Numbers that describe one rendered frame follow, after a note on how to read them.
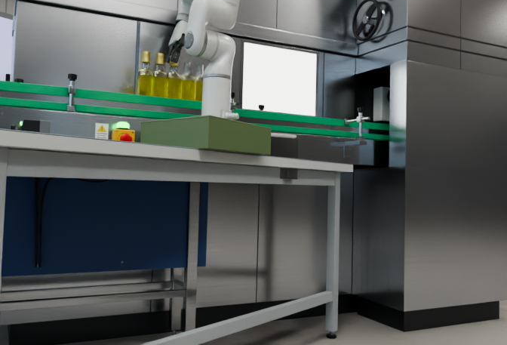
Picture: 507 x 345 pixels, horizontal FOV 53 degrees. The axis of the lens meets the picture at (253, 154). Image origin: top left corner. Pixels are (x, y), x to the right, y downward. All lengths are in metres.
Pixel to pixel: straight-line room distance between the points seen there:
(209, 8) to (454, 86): 1.42
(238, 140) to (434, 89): 1.26
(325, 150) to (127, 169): 1.17
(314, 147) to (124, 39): 0.95
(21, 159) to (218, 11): 0.80
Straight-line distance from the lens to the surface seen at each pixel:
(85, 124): 1.85
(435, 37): 2.64
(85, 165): 1.31
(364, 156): 2.47
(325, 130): 2.37
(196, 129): 1.51
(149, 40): 2.25
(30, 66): 2.17
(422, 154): 2.48
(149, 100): 1.93
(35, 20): 2.22
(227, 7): 1.72
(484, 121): 2.81
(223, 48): 1.71
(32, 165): 1.24
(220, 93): 1.67
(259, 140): 1.65
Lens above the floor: 0.65
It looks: 3 degrees up
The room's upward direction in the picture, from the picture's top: 2 degrees clockwise
